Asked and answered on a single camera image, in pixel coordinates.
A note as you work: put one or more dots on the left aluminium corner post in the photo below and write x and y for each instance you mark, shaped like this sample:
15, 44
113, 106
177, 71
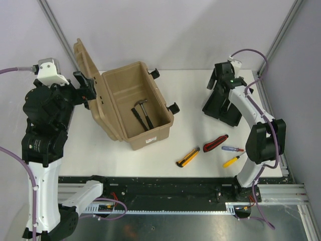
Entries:
52, 20

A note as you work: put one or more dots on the black tool box tray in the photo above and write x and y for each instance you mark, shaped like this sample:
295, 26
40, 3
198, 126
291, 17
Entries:
219, 107

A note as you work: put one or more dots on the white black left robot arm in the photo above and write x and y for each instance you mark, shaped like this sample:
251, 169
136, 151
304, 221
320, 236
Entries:
49, 109

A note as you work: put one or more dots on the steel claw hammer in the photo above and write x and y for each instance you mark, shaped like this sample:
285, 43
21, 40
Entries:
141, 102

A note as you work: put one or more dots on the red black pliers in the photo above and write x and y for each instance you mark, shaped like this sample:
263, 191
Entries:
213, 144

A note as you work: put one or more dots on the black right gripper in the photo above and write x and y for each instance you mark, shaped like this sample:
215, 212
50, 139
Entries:
212, 80

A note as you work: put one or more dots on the yellow handle screwdriver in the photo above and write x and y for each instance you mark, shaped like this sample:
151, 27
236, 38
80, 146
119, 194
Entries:
232, 161

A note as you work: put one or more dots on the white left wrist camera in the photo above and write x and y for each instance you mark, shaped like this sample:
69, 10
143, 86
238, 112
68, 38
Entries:
48, 73

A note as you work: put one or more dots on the tan plastic tool box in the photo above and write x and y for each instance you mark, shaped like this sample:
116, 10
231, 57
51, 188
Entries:
117, 92

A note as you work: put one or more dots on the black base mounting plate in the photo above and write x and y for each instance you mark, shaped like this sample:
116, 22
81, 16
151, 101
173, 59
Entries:
221, 189

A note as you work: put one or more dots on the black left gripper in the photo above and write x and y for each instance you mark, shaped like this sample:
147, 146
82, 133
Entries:
84, 93

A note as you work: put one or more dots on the blue handle screwdriver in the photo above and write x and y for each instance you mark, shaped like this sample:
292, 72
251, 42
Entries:
232, 149

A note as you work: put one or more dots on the yellow black utility knife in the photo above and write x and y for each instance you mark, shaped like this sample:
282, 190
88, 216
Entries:
183, 162

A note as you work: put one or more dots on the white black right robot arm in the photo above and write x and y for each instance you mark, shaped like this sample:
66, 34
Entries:
231, 99

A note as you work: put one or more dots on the right aluminium corner post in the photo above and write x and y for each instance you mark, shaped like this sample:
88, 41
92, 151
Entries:
280, 36

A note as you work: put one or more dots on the black rubber mallet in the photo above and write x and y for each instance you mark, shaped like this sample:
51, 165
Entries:
137, 116

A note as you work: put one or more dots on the aluminium corner post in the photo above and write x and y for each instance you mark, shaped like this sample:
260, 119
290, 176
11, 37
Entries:
52, 20
280, 36

